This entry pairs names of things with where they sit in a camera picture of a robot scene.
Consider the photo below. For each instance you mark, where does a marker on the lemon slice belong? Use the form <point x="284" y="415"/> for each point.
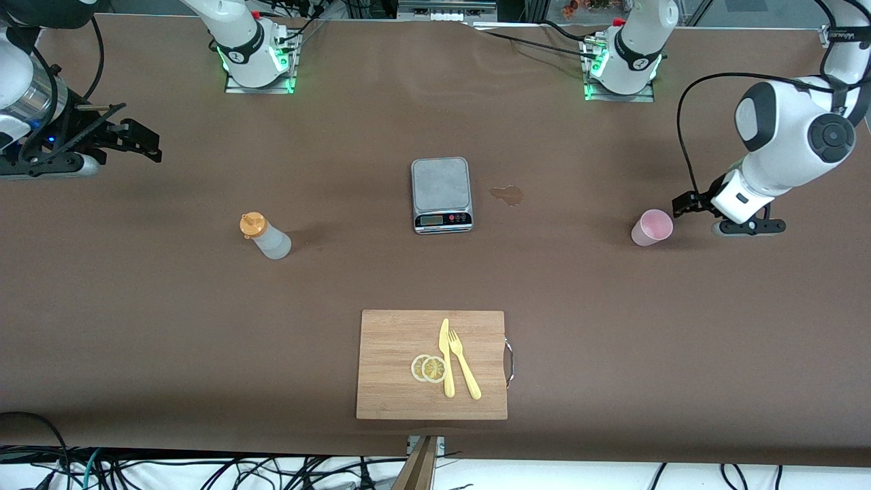
<point x="416" y="367"/>
<point x="434" y="369"/>

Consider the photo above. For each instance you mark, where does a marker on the squeeze bottle with orange cap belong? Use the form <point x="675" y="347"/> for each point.
<point x="272" y="241"/>

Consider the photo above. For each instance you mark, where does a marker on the white power strip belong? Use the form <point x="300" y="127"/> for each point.
<point x="446" y="15"/>

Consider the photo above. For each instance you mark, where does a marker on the yellow plastic knife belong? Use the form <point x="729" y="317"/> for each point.
<point x="448" y="381"/>

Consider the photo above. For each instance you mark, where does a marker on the silver digital kitchen scale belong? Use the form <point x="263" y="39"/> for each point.
<point x="441" y="184"/>

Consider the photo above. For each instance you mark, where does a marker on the yellow plastic fork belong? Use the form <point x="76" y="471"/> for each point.
<point x="469" y="384"/>

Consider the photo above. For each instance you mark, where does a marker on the bamboo cutting board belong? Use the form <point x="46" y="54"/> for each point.
<point x="395" y="340"/>

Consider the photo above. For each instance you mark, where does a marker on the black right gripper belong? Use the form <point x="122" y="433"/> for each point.
<point x="76" y="133"/>

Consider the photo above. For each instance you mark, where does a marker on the small metal bracket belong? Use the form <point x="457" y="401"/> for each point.
<point x="441" y="446"/>

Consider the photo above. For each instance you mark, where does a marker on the pink plastic cup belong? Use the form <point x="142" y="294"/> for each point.
<point x="646" y="235"/>

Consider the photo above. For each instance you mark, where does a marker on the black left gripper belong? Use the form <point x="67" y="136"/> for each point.
<point x="699" y="200"/>

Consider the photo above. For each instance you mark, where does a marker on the orange flowers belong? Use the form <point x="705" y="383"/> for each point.
<point x="571" y="8"/>

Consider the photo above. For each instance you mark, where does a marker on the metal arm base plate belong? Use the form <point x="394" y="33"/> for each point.
<point x="592" y="96"/>
<point x="235" y="88"/>

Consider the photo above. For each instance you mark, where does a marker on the wooden post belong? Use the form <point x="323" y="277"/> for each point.
<point x="418" y="469"/>

